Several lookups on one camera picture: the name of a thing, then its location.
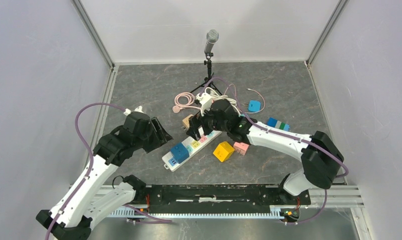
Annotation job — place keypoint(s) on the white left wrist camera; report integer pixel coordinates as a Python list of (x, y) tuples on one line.
[(137, 109)]

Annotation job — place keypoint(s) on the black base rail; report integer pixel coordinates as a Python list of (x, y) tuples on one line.
[(217, 198)]

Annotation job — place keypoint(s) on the pink cube plug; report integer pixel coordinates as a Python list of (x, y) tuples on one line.
[(241, 148)]

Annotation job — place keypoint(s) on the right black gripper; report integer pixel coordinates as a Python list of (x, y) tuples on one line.
[(196, 121)]

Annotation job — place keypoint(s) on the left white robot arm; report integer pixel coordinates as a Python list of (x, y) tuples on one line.
[(76, 215)]

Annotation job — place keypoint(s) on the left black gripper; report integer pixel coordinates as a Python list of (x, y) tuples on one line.
[(160, 137)]

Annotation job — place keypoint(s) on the yellow cube plug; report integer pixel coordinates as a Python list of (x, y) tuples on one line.
[(223, 151)]

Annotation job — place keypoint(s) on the black tripod stand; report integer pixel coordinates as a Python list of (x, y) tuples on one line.
[(210, 74)]

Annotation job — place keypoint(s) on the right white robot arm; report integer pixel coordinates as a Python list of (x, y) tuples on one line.
[(320, 158)]

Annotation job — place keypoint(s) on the blue green toy block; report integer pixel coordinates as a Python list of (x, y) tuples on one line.
[(272, 122)]

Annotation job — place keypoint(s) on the blue cube plug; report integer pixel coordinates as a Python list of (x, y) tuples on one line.
[(180, 153)]

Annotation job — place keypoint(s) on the white power strip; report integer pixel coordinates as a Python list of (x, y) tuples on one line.
[(193, 146)]

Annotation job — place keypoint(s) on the silver microphone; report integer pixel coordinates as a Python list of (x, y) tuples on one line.
[(211, 38)]

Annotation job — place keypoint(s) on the beige cube plug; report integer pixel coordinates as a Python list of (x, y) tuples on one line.
[(186, 121)]

